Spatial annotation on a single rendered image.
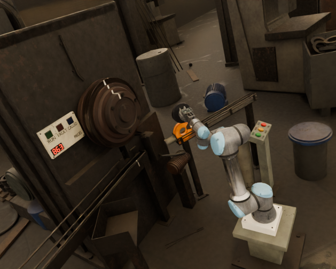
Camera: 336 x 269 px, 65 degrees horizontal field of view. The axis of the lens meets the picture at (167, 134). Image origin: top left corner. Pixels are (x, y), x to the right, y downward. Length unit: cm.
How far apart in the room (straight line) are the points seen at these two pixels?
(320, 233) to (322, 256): 18
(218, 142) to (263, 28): 276
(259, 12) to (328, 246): 287
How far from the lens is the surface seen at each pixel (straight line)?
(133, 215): 171
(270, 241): 178
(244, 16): 408
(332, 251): 214
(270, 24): 403
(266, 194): 165
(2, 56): 161
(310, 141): 232
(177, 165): 213
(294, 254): 208
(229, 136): 142
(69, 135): 174
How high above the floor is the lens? 172
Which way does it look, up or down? 28 degrees down
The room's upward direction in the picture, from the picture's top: 18 degrees counter-clockwise
